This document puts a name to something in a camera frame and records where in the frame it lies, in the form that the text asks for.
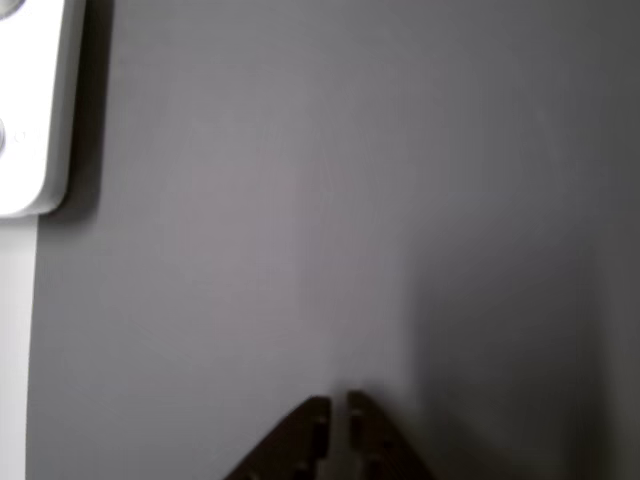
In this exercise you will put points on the white plate with round dents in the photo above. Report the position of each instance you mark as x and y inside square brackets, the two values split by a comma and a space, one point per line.
[30, 100]

